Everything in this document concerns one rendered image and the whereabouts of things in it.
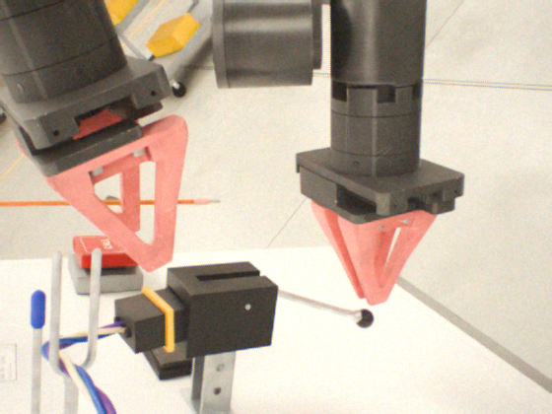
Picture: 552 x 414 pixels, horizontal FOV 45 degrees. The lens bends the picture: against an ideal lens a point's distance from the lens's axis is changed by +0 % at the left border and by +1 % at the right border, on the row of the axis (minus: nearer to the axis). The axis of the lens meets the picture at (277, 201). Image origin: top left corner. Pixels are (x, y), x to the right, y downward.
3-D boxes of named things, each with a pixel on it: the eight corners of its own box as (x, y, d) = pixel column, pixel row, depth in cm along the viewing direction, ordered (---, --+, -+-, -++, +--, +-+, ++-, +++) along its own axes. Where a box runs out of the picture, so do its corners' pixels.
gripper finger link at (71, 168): (110, 315, 31) (26, 136, 27) (76, 264, 37) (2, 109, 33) (235, 250, 34) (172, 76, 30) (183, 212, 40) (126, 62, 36)
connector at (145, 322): (209, 333, 39) (210, 302, 38) (131, 355, 36) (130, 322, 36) (186, 311, 41) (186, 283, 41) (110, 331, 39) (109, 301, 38)
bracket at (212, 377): (241, 424, 41) (249, 351, 40) (205, 432, 40) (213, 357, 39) (212, 385, 45) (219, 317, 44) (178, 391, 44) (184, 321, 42)
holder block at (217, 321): (272, 346, 41) (279, 286, 40) (185, 359, 38) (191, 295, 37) (242, 316, 44) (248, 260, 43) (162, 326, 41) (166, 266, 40)
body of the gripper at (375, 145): (380, 225, 38) (383, 97, 36) (292, 178, 47) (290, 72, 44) (466, 203, 41) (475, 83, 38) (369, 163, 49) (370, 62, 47)
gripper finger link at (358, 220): (355, 331, 43) (356, 193, 39) (299, 287, 49) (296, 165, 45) (437, 305, 46) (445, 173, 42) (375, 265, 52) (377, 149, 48)
